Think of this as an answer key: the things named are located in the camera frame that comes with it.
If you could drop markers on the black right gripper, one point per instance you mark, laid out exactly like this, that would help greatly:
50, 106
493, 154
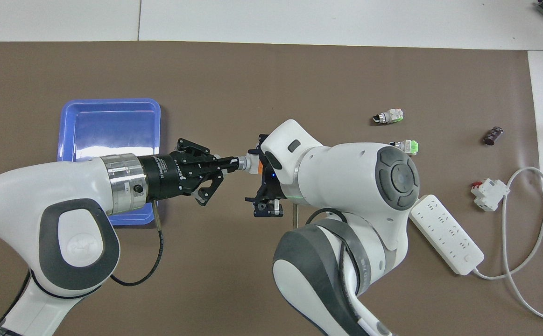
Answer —
273, 185

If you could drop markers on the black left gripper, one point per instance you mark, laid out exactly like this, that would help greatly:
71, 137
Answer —
164, 176

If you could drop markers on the selector switch orange green block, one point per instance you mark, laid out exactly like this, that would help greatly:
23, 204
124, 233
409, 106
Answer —
250, 164

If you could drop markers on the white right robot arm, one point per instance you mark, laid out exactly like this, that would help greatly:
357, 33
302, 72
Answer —
360, 177

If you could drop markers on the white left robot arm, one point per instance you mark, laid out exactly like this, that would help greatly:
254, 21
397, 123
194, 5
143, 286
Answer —
66, 210

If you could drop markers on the brown table mat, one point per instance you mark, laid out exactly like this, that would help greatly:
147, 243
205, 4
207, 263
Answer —
252, 84

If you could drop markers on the blue plastic tray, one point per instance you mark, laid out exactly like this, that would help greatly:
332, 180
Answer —
108, 126

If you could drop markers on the white power strip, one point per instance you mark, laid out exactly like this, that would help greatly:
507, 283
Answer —
448, 235

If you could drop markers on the white red circuit breaker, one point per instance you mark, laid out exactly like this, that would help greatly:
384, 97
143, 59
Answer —
490, 193

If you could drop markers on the small dark terminal block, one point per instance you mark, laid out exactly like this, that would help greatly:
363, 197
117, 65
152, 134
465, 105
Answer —
493, 136

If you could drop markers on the selector switch white block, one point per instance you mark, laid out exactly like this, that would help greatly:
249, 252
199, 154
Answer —
390, 116

